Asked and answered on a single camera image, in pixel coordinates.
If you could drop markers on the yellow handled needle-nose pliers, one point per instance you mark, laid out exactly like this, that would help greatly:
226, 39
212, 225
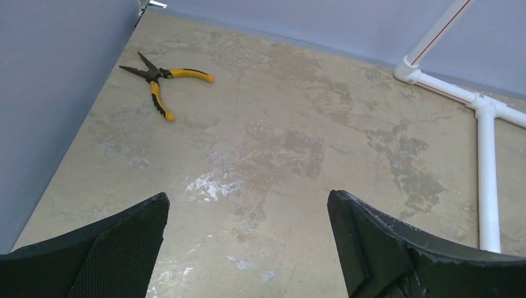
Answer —
152, 76

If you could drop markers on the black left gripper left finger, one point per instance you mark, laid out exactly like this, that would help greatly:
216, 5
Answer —
112, 257

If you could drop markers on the white PVC pipe frame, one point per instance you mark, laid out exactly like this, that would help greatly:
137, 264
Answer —
486, 109

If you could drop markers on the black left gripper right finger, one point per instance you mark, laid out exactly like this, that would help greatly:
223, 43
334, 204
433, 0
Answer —
382, 256

